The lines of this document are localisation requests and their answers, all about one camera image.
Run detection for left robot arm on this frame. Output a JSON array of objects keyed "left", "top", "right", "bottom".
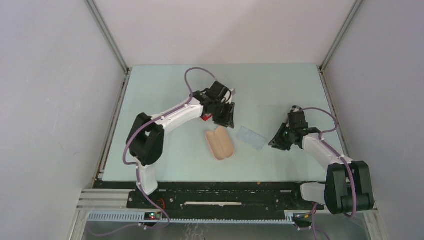
[{"left": 122, "top": 93, "right": 235, "bottom": 208}]

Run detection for blue cleaning cloth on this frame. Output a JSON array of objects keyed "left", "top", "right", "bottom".
[{"left": 236, "top": 126, "right": 267, "bottom": 151}]

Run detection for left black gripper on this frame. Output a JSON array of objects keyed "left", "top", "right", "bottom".
[{"left": 211, "top": 100, "right": 234, "bottom": 129}]

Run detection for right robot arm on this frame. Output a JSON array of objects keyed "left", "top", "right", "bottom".
[{"left": 268, "top": 123, "right": 375, "bottom": 216}]

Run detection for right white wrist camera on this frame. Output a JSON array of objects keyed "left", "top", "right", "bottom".
[{"left": 287, "top": 111, "right": 309, "bottom": 130}]

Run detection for red frame sunglasses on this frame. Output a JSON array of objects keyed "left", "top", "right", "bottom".
[{"left": 200, "top": 114, "right": 213, "bottom": 122}]

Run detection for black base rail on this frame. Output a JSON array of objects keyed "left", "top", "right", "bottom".
[{"left": 94, "top": 180, "right": 314, "bottom": 222}]

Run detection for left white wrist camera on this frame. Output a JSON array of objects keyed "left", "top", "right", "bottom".
[{"left": 205, "top": 81, "right": 235, "bottom": 104}]

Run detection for plaid brown glasses case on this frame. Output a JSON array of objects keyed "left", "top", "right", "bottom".
[{"left": 290, "top": 105, "right": 302, "bottom": 113}]

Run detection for right aluminium frame post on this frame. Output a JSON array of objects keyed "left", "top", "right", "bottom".
[{"left": 318, "top": 0, "right": 365, "bottom": 110}]

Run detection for pink glasses case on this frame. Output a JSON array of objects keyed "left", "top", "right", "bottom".
[{"left": 204, "top": 126, "right": 236, "bottom": 161}]

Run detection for left aluminium frame post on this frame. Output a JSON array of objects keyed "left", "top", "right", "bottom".
[{"left": 83, "top": 0, "right": 133, "bottom": 107}]

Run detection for aluminium frame post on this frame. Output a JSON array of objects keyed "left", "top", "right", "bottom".
[
  {"left": 318, "top": 0, "right": 365, "bottom": 110},
  {"left": 83, "top": 0, "right": 133, "bottom": 107}
]

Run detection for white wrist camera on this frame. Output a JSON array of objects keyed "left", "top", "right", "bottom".
[
  {"left": 287, "top": 111, "right": 309, "bottom": 130},
  {"left": 205, "top": 81, "right": 235, "bottom": 104}
]

